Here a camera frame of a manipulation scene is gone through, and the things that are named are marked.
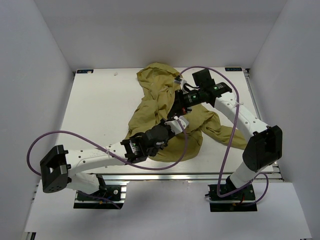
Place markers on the right blue table label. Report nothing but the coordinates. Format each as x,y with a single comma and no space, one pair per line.
233,69

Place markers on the aluminium front table rail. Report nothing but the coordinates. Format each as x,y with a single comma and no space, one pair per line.
160,177

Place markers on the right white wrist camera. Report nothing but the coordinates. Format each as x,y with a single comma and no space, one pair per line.
180,81

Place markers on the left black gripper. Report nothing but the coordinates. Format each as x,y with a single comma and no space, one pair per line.
171,133

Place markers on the blue table label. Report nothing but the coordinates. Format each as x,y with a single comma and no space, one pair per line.
84,71
233,69

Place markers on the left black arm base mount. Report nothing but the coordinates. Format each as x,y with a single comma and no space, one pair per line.
109,196

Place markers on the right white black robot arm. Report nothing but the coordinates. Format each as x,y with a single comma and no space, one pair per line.
264,142

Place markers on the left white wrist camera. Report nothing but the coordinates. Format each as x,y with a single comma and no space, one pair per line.
178,124

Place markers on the olive green hooded jacket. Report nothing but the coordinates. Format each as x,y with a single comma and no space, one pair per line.
157,82

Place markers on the left blue table label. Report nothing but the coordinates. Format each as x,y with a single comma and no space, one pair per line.
84,71

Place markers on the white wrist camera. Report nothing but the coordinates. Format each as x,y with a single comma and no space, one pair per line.
178,124
180,81

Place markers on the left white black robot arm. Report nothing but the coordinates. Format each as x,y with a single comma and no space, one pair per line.
61,168

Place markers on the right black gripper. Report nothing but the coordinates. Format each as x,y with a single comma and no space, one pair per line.
180,106

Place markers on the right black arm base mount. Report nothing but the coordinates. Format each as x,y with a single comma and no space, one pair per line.
241,201

